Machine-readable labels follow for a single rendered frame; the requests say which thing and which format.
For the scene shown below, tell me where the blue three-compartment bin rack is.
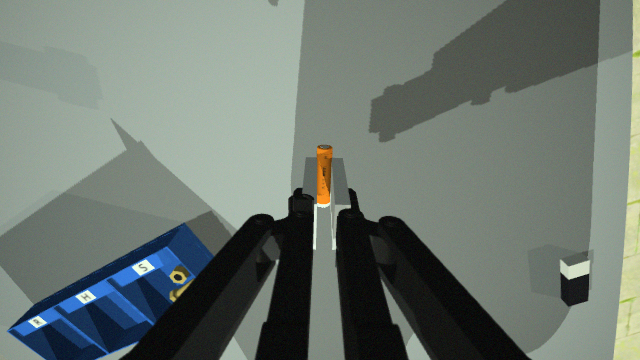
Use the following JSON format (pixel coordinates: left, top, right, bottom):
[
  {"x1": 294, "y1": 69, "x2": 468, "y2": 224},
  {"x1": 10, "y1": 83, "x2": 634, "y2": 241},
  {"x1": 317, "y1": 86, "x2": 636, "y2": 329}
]
[{"x1": 7, "y1": 223, "x2": 214, "y2": 360}]

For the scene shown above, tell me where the orange aaa battery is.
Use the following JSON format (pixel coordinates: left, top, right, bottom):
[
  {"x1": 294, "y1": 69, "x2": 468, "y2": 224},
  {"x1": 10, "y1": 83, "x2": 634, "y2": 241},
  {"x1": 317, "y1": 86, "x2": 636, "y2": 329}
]
[{"x1": 317, "y1": 145, "x2": 333, "y2": 207}]

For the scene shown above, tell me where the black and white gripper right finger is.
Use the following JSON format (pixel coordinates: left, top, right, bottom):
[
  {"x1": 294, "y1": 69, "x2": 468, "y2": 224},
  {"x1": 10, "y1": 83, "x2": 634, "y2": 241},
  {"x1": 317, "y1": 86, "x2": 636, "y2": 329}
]
[{"x1": 330, "y1": 158, "x2": 532, "y2": 360}]

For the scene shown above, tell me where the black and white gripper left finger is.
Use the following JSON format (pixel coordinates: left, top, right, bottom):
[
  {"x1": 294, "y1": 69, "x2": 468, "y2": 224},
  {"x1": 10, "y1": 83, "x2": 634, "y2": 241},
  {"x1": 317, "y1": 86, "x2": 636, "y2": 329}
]
[{"x1": 118, "y1": 157, "x2": 317, "y2": 360}]

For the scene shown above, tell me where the yellow hex nut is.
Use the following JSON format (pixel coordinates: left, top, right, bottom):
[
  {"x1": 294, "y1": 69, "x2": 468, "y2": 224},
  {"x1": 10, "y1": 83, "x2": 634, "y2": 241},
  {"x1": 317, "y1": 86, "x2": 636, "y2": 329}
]
[{"x1": 170, "y1": 266, "x2": 190, "y2": 284}]

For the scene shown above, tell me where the yellow hex bolt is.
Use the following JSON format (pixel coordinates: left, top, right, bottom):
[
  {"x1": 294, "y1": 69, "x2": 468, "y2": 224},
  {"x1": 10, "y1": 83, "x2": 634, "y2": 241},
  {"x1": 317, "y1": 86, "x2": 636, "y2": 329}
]
[{"x1": 170, "y1": 278, "x2": 194, "y2": 302}]

